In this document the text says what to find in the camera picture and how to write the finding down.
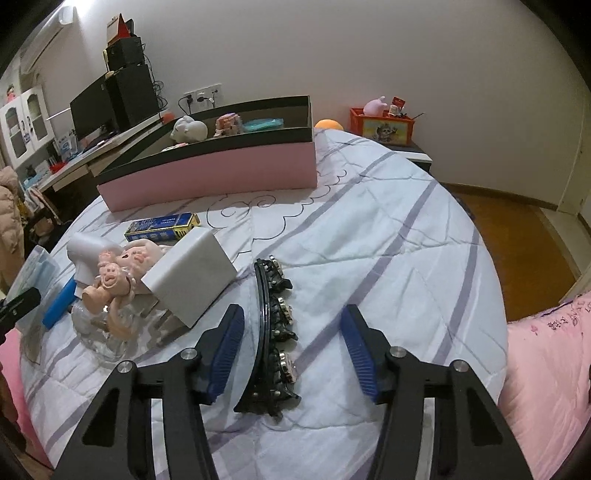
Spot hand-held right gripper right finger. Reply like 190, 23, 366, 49
341, 304, 522, 480

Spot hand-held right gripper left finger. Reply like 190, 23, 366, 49
54, 304, 246, 480

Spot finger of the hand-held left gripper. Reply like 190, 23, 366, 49
0, 287, 41, 329

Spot blue plastic stick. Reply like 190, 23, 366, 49
42, 278, 76, 329

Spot black hair clip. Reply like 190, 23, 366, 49
233, 256, 301, 418

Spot white handheld device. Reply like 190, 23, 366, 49
67, 233, 122, 283

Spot pink piglet doll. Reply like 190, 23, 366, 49
82, 244, 172, 342

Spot blue and gold carton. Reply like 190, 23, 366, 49
124, 212, 201, 244

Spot pink black storage box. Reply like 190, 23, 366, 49
93, 95, 318, 213

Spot tall pink block toy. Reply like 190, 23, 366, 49
213, 113, 244, 138

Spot teal round case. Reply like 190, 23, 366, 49
242, 117, 284, 134

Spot pink blanket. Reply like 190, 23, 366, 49
0, 330, 54, 469

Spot pink puffer jacket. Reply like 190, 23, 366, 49
0, 166, 24, 291

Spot black chair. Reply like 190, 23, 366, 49
23, 185, 70, 245

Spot white striped quilt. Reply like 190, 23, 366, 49
21, 127, 509, 480

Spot white desk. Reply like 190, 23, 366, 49
39, 113, 178, 195

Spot blue white pack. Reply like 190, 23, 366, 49
55, 134, 77, 160

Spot white glass-door cabinet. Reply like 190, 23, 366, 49
0, 85, 54, 169

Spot pink embroidered quilt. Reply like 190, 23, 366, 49
499, 288, 591, 480

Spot black side table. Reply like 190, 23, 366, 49
379, 138, 435, 174

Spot black monitor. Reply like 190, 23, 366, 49
70, 76, 118, 141

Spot red storage box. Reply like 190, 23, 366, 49
349, 107, 415, 148

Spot black speakers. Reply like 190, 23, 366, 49
105, 64, 160, 132

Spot white air conditioner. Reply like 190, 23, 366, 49
21, 4, 75, 70

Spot black speaker box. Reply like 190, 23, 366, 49
106, 38, 145, 70

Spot white wardrobe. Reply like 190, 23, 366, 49
556, 69, 591, 217

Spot red desk calendar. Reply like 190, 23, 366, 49
106, 14, 136, 44

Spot white wall power outlet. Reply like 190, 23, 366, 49
179, 84, 222, 114

